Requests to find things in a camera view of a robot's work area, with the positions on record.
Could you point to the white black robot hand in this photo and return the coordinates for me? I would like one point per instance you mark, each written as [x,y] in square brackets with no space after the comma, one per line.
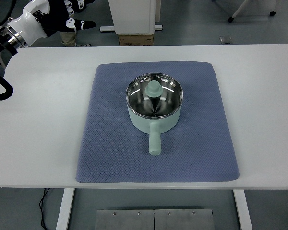
[42,18]

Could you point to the green pot with handle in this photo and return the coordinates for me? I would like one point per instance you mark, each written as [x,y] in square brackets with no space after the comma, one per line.
[154,102]

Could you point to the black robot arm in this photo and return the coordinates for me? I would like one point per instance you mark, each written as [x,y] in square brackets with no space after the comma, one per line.
[8,42]

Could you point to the person in khaki trousers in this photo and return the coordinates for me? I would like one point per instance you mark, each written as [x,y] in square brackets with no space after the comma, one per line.
[68,39]

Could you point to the cardboard box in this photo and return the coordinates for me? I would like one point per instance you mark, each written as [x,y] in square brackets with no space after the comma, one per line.
[136,40]

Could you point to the metal floor socket plate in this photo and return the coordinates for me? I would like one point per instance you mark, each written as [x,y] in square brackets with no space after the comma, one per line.
[226,40]

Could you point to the wheeled chair base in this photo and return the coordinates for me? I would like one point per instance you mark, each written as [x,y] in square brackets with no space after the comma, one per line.
[248,11]

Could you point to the left white table leg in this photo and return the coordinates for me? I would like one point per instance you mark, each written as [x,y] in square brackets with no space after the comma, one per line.
[65,209]

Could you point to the white table leg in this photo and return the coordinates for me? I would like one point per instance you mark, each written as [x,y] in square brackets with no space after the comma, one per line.
[65,209]
[242,209]

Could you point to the blue quilted mat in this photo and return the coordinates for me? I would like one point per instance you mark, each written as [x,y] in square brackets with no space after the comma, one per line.
[119,146]

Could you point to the right white table leg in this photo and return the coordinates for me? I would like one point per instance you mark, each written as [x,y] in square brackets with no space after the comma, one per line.
[242,209]

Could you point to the white cabinet pedestal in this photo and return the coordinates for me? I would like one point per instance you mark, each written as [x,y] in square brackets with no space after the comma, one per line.
[134,17]

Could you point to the metal base plate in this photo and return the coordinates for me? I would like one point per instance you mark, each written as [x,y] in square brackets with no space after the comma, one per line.
[155,219]

